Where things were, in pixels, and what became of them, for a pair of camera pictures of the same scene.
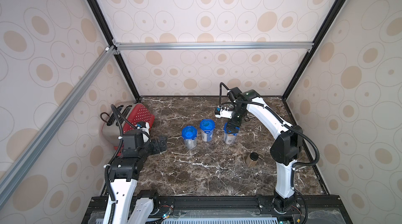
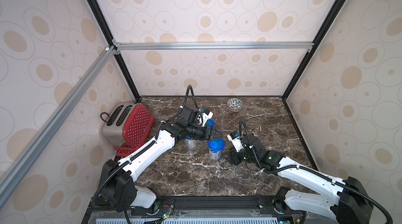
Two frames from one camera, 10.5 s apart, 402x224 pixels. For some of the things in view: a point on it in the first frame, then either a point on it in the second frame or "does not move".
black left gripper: [158, 146] -> [207, 135]
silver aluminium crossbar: [152, 46] does not move
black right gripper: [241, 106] -> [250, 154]
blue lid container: [230, 138] -> [215, 146]
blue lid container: [189, 135] does not move
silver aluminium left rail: [26, 161] does not move
